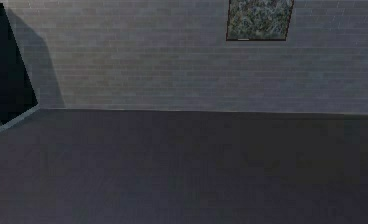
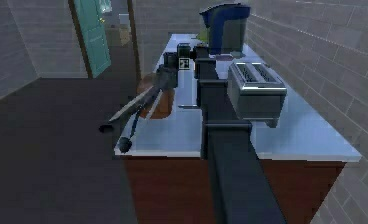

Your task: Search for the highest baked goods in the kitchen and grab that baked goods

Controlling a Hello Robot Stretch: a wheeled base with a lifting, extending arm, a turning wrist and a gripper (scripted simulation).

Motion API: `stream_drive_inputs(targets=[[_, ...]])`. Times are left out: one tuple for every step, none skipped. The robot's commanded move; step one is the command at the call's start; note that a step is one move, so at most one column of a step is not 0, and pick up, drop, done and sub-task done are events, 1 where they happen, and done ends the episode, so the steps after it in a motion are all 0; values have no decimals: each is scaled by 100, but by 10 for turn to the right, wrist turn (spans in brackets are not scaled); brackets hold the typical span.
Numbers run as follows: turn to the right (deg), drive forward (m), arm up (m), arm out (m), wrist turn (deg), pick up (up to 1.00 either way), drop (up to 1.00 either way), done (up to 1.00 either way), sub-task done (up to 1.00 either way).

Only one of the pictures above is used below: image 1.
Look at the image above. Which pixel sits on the dark framed abstract wall picture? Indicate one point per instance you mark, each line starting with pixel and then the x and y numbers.
pixel 259 20

